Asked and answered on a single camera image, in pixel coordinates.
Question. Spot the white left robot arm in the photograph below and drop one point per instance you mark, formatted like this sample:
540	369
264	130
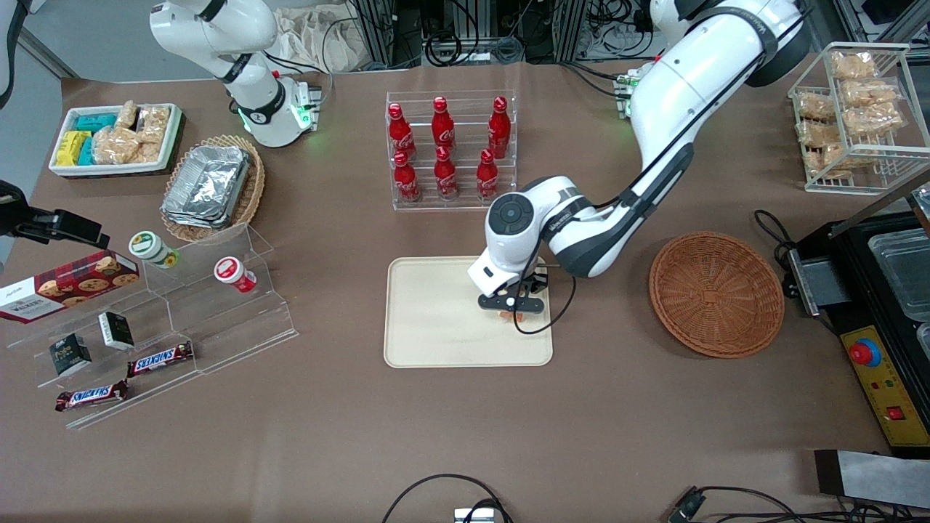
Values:
690	80

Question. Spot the teal snack packet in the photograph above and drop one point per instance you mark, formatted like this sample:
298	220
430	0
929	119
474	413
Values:
94	122
86	152

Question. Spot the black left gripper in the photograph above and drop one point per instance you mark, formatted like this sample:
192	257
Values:
538	283

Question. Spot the Snickers chocolate bar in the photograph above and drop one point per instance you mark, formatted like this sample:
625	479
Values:
160	359
91	396

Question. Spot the red lidded yogurt cup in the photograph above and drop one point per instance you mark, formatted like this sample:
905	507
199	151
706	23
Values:
229	270

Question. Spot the green lidded yogurt cup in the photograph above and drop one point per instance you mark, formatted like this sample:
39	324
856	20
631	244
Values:
145	245

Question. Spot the Walkers shortbread cookie box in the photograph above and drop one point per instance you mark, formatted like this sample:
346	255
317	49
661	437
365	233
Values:
73	287

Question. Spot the black box with white label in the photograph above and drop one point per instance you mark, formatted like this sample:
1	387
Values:
116	330

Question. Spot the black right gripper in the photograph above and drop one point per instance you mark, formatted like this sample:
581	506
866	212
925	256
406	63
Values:
13	216

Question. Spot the yellow snack packet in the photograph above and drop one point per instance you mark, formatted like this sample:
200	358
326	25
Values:
71	147

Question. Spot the aluminium frame rack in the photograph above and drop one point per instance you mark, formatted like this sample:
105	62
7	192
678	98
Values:
378	33

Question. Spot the clear bag of crackers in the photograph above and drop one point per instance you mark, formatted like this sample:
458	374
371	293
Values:
112	145
154	123
149	151
127	114

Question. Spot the beige cloth bag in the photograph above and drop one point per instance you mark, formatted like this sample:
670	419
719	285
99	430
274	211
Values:
312	40

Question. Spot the triangle sandwich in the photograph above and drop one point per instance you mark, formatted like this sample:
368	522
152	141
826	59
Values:
511	317

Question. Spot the black Face tea box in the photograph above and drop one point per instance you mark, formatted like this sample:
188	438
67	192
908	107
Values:
70	356

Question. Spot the clear plastic container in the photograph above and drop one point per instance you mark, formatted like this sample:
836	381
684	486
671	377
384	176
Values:
904	269

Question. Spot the round brown wicker basket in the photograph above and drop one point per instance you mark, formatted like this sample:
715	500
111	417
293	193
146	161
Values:
716	298

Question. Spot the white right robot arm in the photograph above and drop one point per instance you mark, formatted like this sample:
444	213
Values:
218	29

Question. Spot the white rectangular snack bin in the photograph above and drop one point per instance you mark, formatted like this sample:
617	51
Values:
109	168

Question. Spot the grey metal bar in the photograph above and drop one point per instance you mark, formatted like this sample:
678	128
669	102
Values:
47	54

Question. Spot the oval wicker basket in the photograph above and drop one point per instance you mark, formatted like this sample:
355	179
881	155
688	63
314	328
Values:
251	196

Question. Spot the clear acrylic bottle rack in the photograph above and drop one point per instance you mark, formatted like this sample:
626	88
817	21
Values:
461	102

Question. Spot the grey panel with black edge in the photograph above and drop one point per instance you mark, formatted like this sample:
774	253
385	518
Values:
872	479

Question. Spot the red emergency stop button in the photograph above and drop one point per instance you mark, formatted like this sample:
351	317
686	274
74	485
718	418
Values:
864	354

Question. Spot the clear bag of fried snacks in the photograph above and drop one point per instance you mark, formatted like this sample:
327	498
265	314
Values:
817	134
815	105
835	156
854	64
868	91
872	120

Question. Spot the black machine with yellow panel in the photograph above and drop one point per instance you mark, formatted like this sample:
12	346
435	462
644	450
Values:
883	396

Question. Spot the clear acrylic stepped shelf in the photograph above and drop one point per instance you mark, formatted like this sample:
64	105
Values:
218	327

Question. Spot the cream plastic tray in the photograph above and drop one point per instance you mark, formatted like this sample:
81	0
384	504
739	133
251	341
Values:
436	319

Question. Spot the aluminium foil container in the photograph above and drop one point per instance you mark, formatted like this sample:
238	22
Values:
207	181
190	221

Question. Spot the red Coca-Cola bottle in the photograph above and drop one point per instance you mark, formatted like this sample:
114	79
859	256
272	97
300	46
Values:
442	125
445	176
398	131
405	181
487	178
499	125

